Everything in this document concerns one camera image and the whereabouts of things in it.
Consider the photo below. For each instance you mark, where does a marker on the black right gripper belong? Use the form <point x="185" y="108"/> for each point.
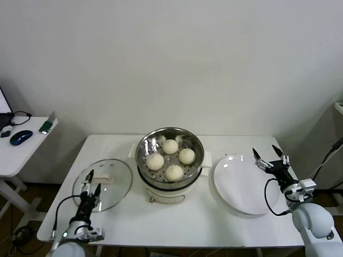
<point x="281" y="171"/>

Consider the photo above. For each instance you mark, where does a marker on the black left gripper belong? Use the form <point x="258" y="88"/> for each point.
<point x="85" y="206"/>

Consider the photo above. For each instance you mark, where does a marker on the round glass pot lid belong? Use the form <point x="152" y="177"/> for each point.
<point x="115" y="187"/>

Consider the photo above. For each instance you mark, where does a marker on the white steamed baozi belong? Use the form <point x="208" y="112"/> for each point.
<point x="170" y="146"/>
<point x="174" y="173"/>
<point x="186" y="156"/>
<point x="155" y="162"/>

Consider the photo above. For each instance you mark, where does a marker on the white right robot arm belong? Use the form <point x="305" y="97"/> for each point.
<point x="313" y="222"/>

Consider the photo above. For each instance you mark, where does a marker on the steel steamer pot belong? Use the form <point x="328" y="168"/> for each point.
<point x="166" y="194"/>

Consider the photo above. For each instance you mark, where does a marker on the stainless steel steamer basket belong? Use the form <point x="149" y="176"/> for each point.
<point x="194" y="166"/>

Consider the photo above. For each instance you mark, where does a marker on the white round plate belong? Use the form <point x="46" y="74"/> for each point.
<point x="235" y="187"/>

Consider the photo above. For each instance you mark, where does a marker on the white side desk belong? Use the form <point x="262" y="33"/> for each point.
<point x="26" y="152"/>

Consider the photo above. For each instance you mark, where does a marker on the white stand base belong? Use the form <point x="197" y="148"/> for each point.
<point x="339" y="199"/>

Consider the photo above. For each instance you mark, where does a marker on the white shelf edge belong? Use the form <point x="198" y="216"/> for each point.
<point x="339" y="107"/>

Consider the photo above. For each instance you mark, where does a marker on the blue computer mouse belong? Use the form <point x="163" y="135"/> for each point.
<point x="20" y="137"/>

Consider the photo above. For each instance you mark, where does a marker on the small black desk object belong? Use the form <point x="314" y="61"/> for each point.
<point x="5" y="134"/>

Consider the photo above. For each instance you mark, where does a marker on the black laptop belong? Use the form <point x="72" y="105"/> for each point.
<point x="2" y="117"/>

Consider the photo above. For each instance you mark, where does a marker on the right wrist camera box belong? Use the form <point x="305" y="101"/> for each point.
<point x="306" y="184"/>

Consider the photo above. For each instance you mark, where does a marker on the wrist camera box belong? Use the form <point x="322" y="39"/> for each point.
<point x="92" y="233"/>
<point x="306" y="184"/>

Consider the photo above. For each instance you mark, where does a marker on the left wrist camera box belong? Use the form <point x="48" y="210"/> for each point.
<point x="92" y="233"/>

